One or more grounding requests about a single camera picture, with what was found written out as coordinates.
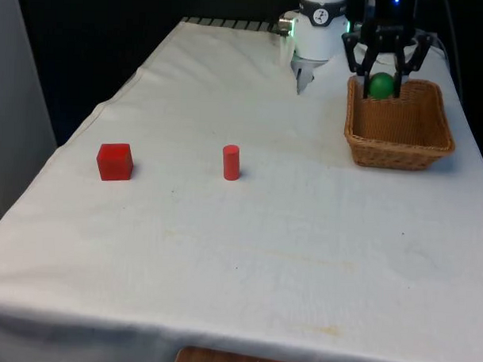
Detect green ball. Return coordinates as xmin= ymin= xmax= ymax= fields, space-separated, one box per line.
xmin=367 ymin=71 xmax=397 ymax=102

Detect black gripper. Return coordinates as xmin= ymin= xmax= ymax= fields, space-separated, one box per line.
xmin=339 ymin=0 xmax=437 ymax=102

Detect red cube block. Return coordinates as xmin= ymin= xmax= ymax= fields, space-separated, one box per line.
xmin=94 ymin=142 xmax=136 ymax=183

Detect brown wicker basket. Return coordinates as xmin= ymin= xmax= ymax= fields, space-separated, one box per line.
xmin=342 ymin=75 xmax=459 ymax=172

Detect red cylinder block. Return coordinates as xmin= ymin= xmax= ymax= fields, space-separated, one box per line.
xmin=221 ymin=144 xmax=242 ymax=182

